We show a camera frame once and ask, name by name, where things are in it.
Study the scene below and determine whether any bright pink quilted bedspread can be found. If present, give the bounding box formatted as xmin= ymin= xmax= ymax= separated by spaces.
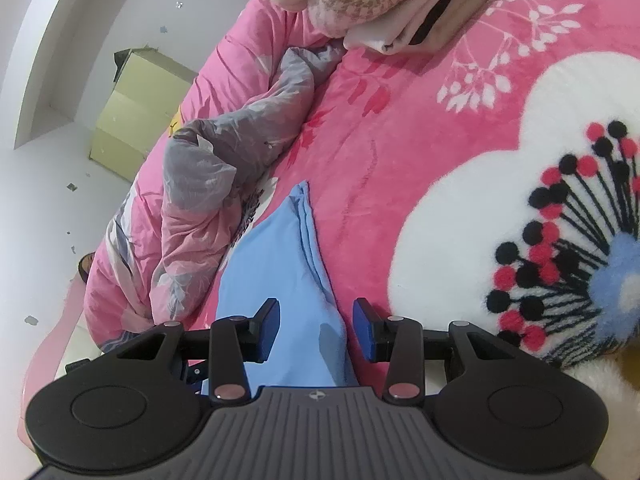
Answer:
xmin=85 ymin=0 xmax=301 ymax=356

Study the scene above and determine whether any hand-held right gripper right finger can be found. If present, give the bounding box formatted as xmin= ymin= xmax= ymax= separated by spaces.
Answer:
xmin=353 ymin=298 xmax=521 ymax=405

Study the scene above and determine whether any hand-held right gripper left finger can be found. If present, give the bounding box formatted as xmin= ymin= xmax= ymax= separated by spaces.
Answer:
xmin=116 ymin=298 xmax=281 ymax=406

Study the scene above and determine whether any pale yellow-green cabinet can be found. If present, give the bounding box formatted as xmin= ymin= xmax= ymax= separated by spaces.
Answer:
xmin=90 ymin=47 xmax=198 ymax=183

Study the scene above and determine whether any pink bed headboard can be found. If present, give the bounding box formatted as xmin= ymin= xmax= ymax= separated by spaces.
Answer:
xmin=15 ymin=280 xmax=101 ymax=461

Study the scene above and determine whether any pink floral plush blanket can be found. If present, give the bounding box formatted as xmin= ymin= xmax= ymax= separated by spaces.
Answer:
xmin=192 ymin=0 xmax=640 ymax=480

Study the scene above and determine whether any pale pink folded cloth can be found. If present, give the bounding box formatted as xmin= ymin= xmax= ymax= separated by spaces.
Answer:
xmin=344 ymin=0 xmax=481 ymax=56

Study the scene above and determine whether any light blue t-shirt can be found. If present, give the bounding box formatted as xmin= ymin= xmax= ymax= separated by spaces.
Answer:
xmin=200 ymin=180 xmax=358 ymax=396

